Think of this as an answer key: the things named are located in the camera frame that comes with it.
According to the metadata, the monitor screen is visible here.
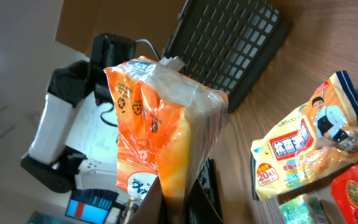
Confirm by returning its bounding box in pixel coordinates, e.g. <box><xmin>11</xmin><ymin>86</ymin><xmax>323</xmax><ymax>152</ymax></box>
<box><xmin>65</xmin><ymin>189</ymin><xmax>119</xmax><ymax>224</ymax></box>

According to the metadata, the green packet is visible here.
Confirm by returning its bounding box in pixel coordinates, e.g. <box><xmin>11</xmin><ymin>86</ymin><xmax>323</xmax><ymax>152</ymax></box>
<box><xmin>279</xmin><ymin>194</ymin><xmax>329</xmax><ymax>224</ymax></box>

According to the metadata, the red snack bag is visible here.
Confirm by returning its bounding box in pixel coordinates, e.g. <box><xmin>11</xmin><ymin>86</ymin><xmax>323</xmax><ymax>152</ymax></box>
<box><xmin>331</xmin><ymin>154</ymin><xmax>358</xmax><ymax>224</ymax></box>

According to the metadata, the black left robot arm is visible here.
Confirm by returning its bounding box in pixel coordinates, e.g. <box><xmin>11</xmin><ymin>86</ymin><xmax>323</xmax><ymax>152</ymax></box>
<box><xmin>21</xmin><ymin>34</ymin><xmax>137</xmax><ymax>194</ymax></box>

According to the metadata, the grey plastic shopping basket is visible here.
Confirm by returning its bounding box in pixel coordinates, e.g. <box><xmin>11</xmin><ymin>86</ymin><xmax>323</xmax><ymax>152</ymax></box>
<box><xmin>163</xmin><ymin>0</ymin><xmax>291</xmax><ymax>113</ymax></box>

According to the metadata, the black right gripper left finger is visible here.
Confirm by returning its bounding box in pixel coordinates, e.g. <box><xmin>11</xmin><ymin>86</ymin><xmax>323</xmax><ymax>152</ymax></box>
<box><xmin>128</xmin><ymin>177</ymin><xmax>168</xmax><ymax>224</ymax></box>

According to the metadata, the yellow wet wipes pack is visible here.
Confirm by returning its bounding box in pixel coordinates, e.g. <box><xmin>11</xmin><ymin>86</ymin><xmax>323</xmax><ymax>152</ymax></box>
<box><xmin>250</xmin><ymin>70</ymin><xmax>358</xmax><ymax>201</ymax></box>

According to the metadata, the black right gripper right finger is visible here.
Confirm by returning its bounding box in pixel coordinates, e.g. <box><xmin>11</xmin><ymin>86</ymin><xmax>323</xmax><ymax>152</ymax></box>
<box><xmin>186</xmin><ymin>180</ymin><xmax>223</xmax><ymax>224</ymax></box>

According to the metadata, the black left camera cable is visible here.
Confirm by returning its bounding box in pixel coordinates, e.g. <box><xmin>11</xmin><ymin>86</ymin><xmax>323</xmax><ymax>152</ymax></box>
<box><xmin>135</xmin><ymin>38</ymin><xmax>162</xmax><ymax>62</ymax></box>

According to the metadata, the orange tissue pack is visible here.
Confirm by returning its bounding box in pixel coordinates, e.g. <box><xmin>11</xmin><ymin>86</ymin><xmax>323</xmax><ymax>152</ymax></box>
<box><xmin>104</xmin><ymin>57</ymin><xmax>228</xmax><ymax>218</ymax></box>

